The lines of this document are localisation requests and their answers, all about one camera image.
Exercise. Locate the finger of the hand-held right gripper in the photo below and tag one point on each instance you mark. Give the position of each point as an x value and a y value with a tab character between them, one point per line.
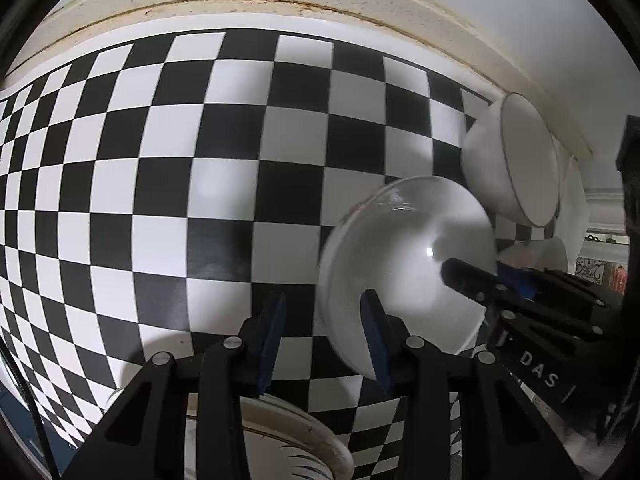
517	280
467	280

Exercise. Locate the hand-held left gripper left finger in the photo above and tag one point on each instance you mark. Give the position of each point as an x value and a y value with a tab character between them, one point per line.
272	340

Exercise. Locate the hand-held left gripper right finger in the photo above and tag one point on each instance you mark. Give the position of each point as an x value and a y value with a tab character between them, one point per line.
375	340

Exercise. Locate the white bowl with blue pattern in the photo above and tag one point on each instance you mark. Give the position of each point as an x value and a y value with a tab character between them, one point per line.
545	255

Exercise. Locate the plain white bowl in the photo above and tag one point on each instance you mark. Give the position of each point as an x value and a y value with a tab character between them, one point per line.
410	240

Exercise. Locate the black striped white plate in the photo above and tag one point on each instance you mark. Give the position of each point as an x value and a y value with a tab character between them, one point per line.
300	440

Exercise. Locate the white bowl with dark rim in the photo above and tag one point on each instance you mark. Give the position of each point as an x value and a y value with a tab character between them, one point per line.
485	160

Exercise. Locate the white tissue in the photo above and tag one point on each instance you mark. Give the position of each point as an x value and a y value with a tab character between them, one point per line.
575	200

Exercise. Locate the black and white checkered mat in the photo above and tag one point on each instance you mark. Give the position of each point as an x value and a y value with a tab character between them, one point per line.
150	210

